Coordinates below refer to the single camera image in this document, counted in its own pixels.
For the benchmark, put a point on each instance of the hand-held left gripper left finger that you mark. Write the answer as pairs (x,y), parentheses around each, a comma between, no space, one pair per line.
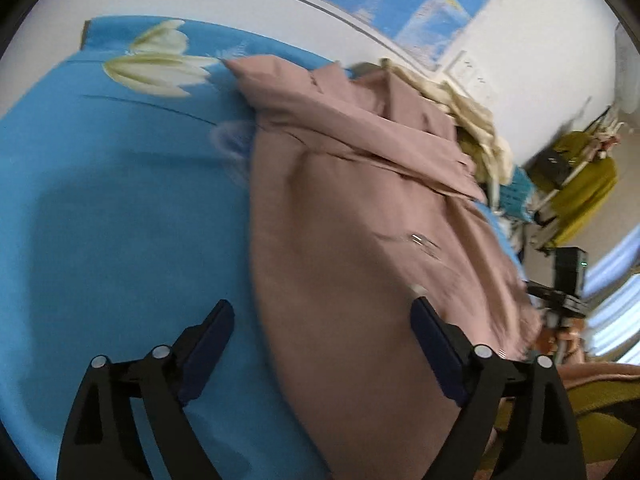
(212,355)

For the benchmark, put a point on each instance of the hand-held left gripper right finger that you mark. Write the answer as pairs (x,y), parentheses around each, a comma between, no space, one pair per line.
(435,355)

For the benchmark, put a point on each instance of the pink large garment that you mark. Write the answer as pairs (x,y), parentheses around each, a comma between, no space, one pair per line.
(350,260)

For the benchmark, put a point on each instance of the white clothes rack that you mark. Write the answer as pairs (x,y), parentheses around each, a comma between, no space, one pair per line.
(552,195)

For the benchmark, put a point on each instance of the window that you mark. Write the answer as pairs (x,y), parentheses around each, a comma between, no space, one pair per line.
(615,300)

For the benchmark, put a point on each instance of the yellow green hanging garment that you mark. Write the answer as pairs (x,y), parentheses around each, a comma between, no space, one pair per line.
(585,195)

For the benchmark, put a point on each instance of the teal plastic basket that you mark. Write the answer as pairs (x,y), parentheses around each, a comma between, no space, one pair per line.
(517,192)

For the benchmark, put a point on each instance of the black bag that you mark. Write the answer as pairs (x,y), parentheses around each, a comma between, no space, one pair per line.
(556,166)

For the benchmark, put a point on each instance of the olive green cloth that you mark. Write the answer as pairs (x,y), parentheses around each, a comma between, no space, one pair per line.
(605,425)

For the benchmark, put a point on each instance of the blue flower print bedsheet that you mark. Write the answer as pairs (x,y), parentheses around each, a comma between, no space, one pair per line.
(125,210)

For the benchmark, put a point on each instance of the cream cloth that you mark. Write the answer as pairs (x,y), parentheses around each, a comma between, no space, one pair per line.
(470,110)

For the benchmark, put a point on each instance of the white wall switch plate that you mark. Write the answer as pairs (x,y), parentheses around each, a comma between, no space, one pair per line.
(472,77)

